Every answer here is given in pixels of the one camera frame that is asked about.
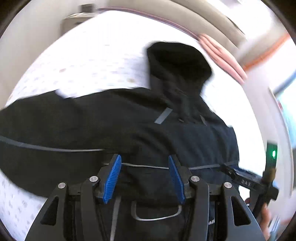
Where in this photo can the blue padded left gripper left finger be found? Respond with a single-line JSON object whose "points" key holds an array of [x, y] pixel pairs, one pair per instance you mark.
{"points": [[108, 176]]}

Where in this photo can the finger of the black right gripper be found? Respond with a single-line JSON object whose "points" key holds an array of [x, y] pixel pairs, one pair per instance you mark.
{"points": [[240, 176]]}

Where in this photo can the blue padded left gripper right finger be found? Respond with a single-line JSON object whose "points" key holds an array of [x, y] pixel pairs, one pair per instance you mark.
{"points": [[180, 176]]}

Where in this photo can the black hooded jacket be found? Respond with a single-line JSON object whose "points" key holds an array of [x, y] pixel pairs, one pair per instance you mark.
{"points": [[144, 126]]}

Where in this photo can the person's right hand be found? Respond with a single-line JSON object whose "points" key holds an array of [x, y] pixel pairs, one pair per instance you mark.
{"points": [[265, 220]]}

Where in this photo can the folded pink blanket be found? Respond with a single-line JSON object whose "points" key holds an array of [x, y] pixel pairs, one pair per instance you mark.
{"points": [[223, 58]]}

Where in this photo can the bed with floral white sheet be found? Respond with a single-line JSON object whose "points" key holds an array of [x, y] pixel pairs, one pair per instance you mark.
{"points": [[109, 51]]}

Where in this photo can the beige and orange curtain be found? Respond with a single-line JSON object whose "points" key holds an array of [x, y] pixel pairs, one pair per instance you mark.
{"points": [[267, 54]]}

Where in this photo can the beige nightstand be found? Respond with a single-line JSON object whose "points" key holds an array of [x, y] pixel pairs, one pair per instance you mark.
{"points": [[74, 20]]}

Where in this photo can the beige padded headboard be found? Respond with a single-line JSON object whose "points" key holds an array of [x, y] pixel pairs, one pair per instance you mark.
{"points": [[196, 16]]}

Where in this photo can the brown bag on nightstand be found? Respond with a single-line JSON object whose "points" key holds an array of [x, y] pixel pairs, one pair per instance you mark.
{"points": [[87, 8]]}

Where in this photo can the window with dark frame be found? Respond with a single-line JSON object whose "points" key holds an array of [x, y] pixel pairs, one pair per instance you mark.
{"points": [[283, 88]]}

